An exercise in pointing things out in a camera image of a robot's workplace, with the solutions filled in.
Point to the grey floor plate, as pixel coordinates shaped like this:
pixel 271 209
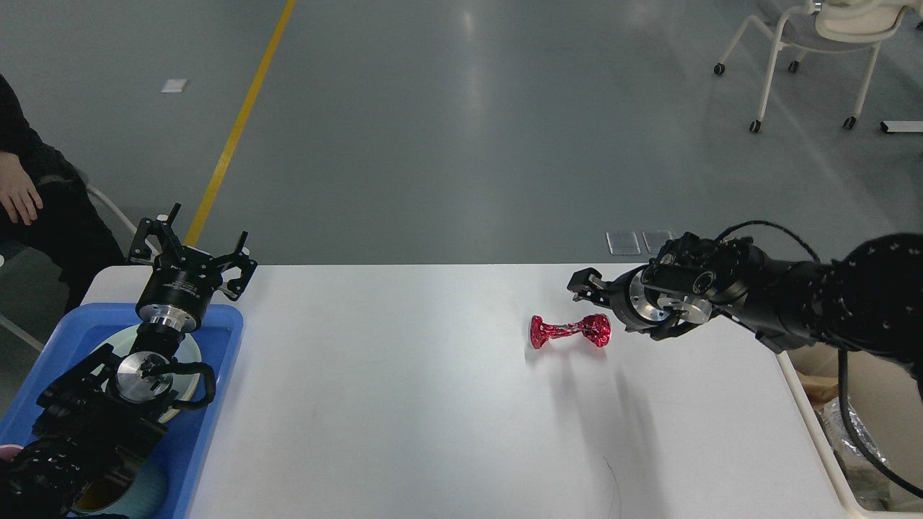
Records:
pixel 623 243
pixel 655 240

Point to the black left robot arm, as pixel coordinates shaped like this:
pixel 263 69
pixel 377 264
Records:
pixel 101 419

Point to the green plate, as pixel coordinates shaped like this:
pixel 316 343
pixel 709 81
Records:
pixel 187 353

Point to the brown paper bag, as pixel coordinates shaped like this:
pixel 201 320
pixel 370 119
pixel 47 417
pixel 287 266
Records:
pixel 820 390

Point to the white chair left edge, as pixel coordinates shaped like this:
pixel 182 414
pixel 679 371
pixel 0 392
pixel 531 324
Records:
pixel 106 202

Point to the white rolling chair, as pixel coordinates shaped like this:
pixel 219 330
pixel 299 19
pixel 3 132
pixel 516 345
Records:
pixel 824 28

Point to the grey floor plate right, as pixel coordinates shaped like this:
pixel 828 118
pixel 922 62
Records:
pixel 655 240

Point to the red foil candy wrapper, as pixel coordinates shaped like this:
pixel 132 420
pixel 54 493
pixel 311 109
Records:
pixel 596 328

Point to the person's bare hand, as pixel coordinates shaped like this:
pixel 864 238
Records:
pixel 19 197

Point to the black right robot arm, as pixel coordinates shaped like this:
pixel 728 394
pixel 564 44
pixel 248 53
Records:
pixel 870 301

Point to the teal mug yellow inside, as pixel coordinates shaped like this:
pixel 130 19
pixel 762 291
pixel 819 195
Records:
pixel 140 499

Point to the white bar on floor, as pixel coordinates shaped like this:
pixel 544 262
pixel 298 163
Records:
pixel 901 126

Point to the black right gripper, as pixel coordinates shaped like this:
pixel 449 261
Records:
pixel 641 309

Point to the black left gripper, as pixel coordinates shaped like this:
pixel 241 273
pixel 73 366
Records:
pixel 183 281

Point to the white floor tag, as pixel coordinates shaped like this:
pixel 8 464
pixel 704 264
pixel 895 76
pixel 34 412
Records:
pixel 174 86

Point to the grey floor plate left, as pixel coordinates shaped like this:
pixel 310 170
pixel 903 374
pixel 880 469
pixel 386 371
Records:
pixel 623 243

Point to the aluminium foil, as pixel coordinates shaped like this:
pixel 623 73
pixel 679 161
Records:
pixel 869 486

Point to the person in black clothes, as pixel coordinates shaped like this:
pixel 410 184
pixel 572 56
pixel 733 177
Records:
pixel 68 230

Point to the cream plastic bin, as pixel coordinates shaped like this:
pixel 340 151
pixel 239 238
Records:
pixel 851 507

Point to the pink mug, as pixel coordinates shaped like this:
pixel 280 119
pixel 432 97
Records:
pixel 9 451

